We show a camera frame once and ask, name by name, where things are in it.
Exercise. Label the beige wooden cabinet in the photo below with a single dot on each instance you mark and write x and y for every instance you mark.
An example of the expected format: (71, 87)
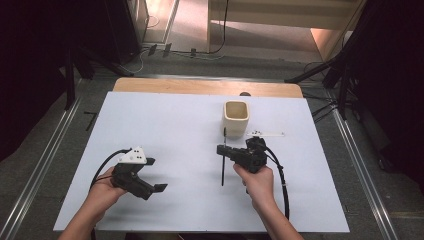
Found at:
(283, 15)

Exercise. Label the white paper sheet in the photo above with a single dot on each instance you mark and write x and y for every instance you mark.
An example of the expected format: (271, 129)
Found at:
(183, 150)

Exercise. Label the person's right hand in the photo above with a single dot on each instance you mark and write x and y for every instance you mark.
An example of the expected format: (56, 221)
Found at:
(260, 186)

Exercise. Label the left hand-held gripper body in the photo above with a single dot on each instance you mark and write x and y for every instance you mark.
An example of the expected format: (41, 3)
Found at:
(131, 178)

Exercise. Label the metal floor rail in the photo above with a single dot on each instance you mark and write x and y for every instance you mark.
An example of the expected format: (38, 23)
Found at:
(363, 173)
(40, 163)

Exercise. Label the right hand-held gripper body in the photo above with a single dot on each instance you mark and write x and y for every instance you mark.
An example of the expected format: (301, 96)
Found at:
(250, 158)

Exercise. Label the black metal stand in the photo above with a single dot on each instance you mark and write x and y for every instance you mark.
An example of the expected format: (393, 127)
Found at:
(69, 83)
(343, 86)

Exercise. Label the cream square ceramic cup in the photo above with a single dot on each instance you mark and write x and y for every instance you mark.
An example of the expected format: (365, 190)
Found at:
(235, 126)

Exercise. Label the person's left hand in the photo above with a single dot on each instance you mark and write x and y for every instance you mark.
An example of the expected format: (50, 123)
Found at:
(105, 191)

